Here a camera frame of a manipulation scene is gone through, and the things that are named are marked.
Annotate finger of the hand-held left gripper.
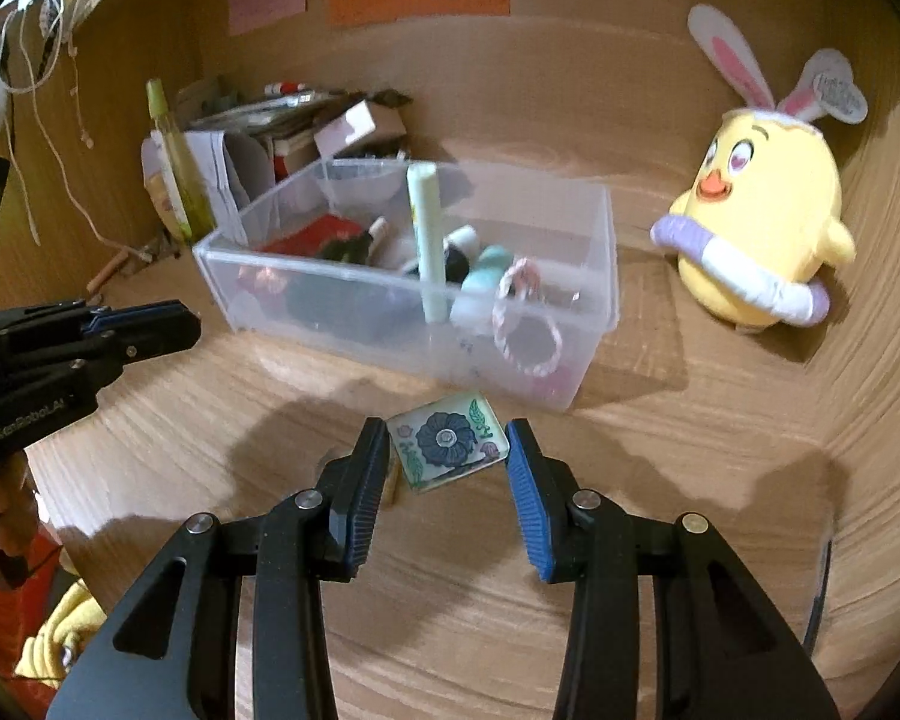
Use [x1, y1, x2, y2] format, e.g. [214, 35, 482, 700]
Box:
[0, 300, 196, 338]
[0, 315, 202, 391]

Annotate yellow-green slim bottle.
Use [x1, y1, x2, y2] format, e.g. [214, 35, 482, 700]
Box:
[145, 79, 217, 241]

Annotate clear plastic storage box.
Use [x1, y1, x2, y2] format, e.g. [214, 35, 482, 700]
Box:
[193, 157, 620, 413]

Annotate pink and white small box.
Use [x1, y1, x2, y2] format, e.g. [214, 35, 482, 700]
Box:
[313, 97, 407, 158]

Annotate person's left hand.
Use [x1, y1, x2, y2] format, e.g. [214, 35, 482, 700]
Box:
[0, 454, 40, 565]

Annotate red cardboard box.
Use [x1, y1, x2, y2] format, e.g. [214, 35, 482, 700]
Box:
[0, 525, 68, 616]

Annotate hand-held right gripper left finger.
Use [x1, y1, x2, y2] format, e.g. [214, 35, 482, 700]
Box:
[45, 418, 391, 720]

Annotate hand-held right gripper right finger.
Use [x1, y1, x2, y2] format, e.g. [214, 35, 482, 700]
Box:
[505, 420, 841, 720]

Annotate yellow printed pouch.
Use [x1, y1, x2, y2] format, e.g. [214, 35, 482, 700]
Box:
[141, 131, 196, 241]

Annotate pink and white bracelet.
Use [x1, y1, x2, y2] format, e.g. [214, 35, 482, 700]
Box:
[493, 256, 563, 376]

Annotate red packet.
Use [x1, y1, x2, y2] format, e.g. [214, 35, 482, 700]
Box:
[259, 214, 365, 260]

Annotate black cable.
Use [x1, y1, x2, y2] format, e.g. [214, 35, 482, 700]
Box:
[802, 532, 833, 653]

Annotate floral square glass tile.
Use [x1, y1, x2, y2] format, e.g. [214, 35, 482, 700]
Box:
[385, 388, 511, 494]

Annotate wooden stick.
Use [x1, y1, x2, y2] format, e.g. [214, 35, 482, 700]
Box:
[88, 251, 132, 292]

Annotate yellow chick plush toy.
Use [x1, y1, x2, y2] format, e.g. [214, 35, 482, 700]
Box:
[649, 4, 871, 335]

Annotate yellow cloth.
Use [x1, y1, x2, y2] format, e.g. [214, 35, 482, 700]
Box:
[15, 577, 110, 687]

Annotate white hanging strings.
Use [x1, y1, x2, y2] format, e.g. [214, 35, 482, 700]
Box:
[0, 0, 151, 263]

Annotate teal-capped white jar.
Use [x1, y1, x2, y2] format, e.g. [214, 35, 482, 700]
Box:
[450, 244, 512, 335]

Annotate dark green spray bottle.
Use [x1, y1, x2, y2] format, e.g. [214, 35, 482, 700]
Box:
[285, 229, 421, 342]

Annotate pale green tube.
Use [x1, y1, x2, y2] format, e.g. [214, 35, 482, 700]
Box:
[406, 163, 451, 325]

